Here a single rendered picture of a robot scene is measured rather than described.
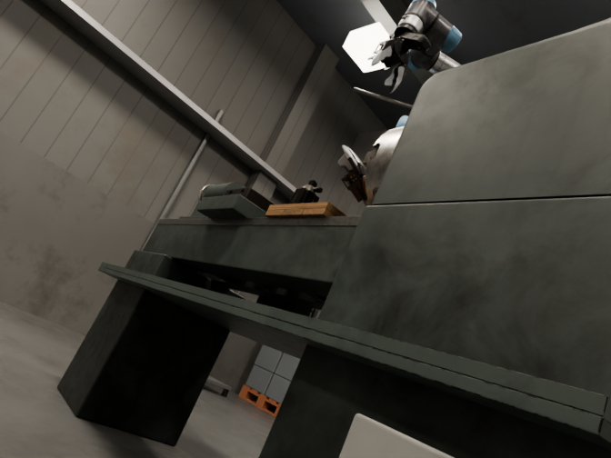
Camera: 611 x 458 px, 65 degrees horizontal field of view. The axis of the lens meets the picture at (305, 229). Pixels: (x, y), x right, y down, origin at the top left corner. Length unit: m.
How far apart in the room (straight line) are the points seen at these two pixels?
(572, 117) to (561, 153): 0.07
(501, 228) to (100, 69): 4.79
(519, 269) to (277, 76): 5.78
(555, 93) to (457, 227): 0.30
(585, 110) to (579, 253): 0.27
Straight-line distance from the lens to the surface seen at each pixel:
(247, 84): 6.12
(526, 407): 0.64
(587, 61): 1.03
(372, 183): 1.31
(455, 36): 1.70
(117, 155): 5.25
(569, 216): 0.83
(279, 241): 1.41
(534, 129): 0.97
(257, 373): 6.02
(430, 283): 0.89
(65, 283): 5.15
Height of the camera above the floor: 0.45
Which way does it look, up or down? 16 degrees up
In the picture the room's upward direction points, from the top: 25 degrees clockwise
